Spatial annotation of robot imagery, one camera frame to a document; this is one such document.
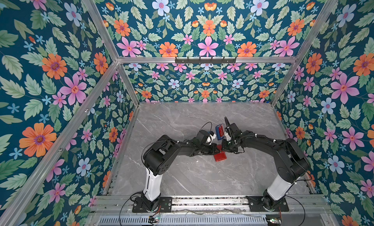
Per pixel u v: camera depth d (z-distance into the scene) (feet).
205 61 3.06
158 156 1.72
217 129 3.40
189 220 2.31
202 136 2.52
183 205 2.46
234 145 2.62
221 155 2.95
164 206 2.40
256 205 2.38
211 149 2.72
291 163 1.55
